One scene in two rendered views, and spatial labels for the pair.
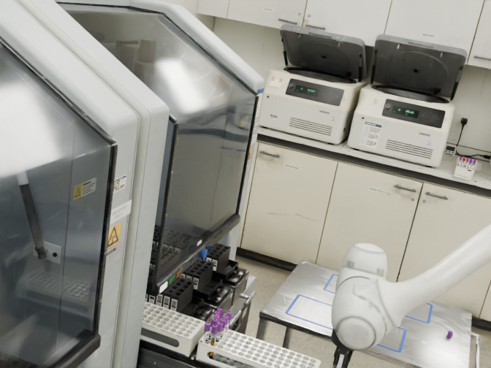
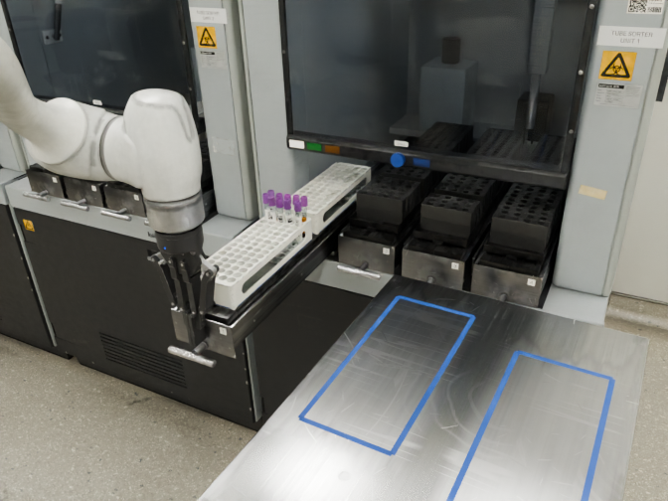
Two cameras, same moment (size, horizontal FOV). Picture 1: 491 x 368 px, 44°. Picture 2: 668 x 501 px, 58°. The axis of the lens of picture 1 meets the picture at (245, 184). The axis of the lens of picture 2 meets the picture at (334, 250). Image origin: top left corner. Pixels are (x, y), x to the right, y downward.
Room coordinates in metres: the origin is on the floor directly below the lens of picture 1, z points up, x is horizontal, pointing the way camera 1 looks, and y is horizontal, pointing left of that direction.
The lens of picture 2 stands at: (1.69, -1.11, 1.44)
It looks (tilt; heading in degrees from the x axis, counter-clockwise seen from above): 29 degrees down; 102
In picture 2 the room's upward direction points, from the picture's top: 2 degrees counter-clockwise
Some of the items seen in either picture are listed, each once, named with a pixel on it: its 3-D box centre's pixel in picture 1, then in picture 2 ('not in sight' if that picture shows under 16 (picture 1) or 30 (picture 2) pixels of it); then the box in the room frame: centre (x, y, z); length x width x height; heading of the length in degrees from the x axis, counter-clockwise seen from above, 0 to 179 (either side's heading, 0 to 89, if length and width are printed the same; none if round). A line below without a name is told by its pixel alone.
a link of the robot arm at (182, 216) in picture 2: not in sight; (175, 208); (1.26, -0.30, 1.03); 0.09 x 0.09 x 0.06
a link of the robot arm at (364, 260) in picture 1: (362, 279); (156, 142); (1.25, -0.30, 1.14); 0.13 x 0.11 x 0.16; 170
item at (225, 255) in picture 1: (221, 260); (519, 233); (1.84, 0.04, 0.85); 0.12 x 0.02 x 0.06; 163
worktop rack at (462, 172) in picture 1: (465, 168); not in sight; (3.48, -1.26, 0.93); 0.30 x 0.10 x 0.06; 158
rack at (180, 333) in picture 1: (145, 323); (327, 197); (1.41, 0.20, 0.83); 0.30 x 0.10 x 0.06; 74
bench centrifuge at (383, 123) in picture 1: (408, 96); not in sight; (3.80, -0.91, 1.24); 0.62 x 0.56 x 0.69; 164
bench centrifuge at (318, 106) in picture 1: (317, 81); not in sight; (3.96, -0.34, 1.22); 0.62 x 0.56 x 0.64; 162
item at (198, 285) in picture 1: (202, 277); (446, 219); (1.69, 0.08, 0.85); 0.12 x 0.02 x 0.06; 163
